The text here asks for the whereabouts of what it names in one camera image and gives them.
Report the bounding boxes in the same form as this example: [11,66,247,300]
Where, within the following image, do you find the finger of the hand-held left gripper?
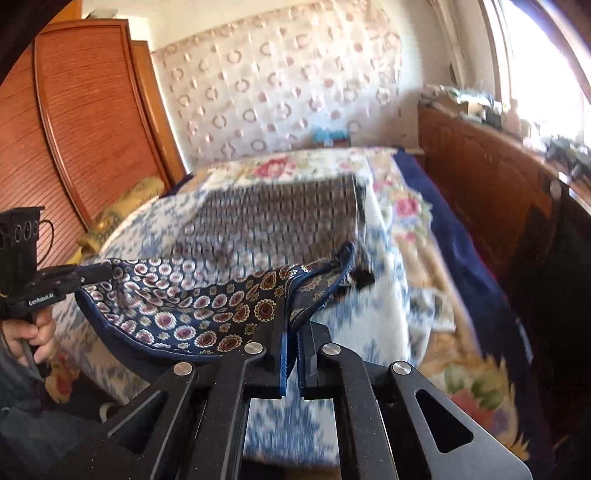
[69,263,114,286]

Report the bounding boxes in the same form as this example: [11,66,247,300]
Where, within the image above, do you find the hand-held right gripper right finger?
[299,322,533,480]

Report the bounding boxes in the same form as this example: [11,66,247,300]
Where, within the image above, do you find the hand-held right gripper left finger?
[46,316,291,480]

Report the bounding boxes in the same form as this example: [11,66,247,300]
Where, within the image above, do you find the navy medallion print garment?
[74,241,357,385]

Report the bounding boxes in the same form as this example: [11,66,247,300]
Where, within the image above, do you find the small ring print garment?
[173,178,378,292]

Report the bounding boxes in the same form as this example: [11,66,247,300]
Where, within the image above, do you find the person's left hand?
[0,313,58,367]

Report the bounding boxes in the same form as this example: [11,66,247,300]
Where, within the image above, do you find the white blue floral cloth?
[50,184,419,468]

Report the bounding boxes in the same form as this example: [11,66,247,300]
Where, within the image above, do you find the yellow pillow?
[75,176,165,260]

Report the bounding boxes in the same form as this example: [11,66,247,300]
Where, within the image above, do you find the wooden wardrobe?
[0,18,189,278]

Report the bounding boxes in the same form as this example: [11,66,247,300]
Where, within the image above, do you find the person's grey clothing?
[0,362,112,472]

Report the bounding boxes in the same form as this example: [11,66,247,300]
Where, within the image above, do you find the cream rose print blanket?
[46,147,528,464]

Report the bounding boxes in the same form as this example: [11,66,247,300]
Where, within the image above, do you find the navy blue blanket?
[392,148,557,464]

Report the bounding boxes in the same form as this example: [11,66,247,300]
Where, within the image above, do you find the light blue box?
[311,124,352,149]

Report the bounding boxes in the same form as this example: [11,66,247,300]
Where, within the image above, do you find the wooden cabinet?
[417,102,591,280]

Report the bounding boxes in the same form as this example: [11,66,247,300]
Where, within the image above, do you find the clutter on cabinet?
[419,82,591,182]

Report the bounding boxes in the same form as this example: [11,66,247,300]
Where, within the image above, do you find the bright window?
[480,0,591,141]

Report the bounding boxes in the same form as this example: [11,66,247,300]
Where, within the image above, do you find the ring patterned wall cloth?
[151,0,424,168]

